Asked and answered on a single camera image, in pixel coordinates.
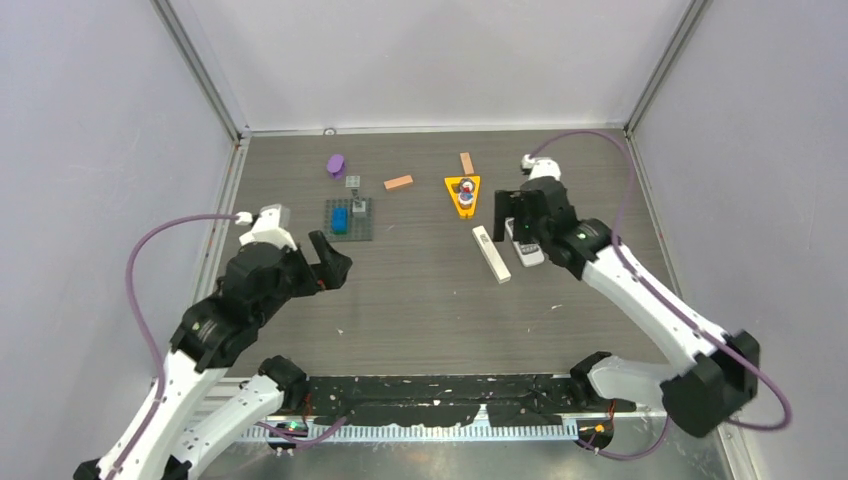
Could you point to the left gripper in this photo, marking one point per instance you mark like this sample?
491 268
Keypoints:
329 273

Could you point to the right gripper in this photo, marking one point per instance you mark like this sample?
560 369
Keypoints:
503 199

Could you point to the large white remote control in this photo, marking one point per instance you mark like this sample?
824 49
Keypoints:
529 255

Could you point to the slim white remote control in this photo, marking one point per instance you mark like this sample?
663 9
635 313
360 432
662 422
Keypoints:
491 254

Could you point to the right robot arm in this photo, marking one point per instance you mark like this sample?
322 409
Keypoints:
707 376

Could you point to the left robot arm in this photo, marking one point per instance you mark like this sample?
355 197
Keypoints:
160 443

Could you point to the orange toy board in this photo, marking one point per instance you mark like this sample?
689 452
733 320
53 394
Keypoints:
464 194

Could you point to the thin wooden stick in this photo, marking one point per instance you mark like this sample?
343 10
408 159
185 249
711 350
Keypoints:
466 163

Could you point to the blue lego brick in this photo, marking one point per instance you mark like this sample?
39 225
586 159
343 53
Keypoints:
339 221

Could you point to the grey lego baseplate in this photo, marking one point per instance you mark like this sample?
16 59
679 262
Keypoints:
349 219

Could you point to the wooden block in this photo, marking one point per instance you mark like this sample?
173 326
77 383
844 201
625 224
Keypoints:
398 183

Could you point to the purple cap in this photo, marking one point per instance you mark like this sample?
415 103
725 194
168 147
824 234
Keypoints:
336 166

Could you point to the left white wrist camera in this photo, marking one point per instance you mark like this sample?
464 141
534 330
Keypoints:
267 226

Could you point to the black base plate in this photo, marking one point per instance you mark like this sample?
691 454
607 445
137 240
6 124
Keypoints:
445 400

